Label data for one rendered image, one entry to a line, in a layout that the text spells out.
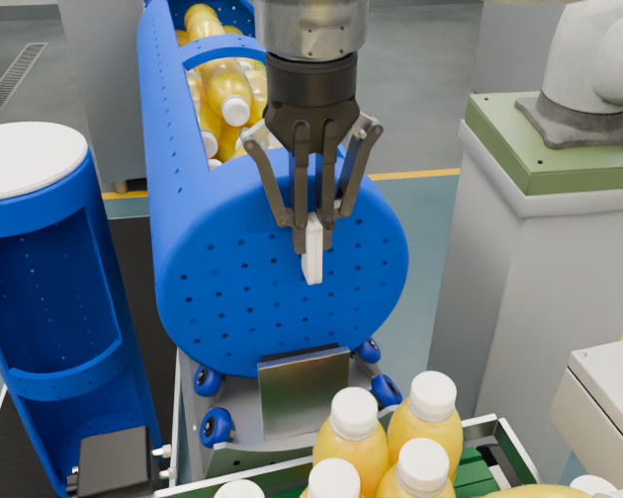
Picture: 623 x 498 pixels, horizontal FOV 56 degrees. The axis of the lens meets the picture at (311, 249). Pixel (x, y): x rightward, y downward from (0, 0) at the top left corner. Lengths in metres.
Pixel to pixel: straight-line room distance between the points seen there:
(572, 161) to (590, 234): 0.16
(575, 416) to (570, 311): 0.65
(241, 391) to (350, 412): 0.28
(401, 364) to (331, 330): 1.38
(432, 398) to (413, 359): 1.56
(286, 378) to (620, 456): 0.32
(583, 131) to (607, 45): 0.15
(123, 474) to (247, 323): 0.20
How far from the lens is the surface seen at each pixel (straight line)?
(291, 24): 0.46
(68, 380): 1.30
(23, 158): 1.14
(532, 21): 3.34
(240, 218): 0.58
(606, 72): 1.09
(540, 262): 1.17
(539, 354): 1.35
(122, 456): 0.65
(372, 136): 0.54
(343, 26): 0.46
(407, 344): 2.15
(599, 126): 1.15
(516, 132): 1.14
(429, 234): 2.68
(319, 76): 0.47
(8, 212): 1.06
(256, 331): 0.68
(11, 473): 1.80
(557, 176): 1.06
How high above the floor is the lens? 1.52
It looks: 37 degrees down
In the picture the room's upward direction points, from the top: straight up
